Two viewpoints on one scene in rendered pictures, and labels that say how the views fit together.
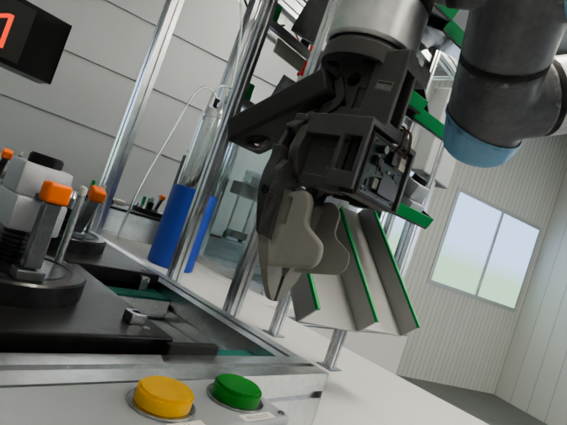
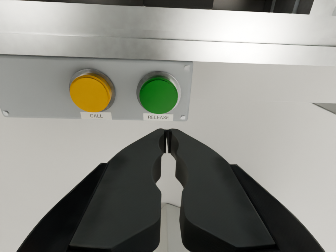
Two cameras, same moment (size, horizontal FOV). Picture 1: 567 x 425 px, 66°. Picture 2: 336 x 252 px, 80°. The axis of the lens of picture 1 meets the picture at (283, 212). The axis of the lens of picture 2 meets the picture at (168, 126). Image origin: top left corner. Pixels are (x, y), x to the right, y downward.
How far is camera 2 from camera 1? 0.42 m
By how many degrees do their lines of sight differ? 109
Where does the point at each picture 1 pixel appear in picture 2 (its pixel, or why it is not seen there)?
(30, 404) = (9, 78)
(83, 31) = not seen: outside the picture
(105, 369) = (65, 37)
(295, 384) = (277, 62)
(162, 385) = (86, 92)
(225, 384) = (143, 97)
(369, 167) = not seen: outside the picture
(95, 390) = (51, 67)
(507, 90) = not seen: outside the picture
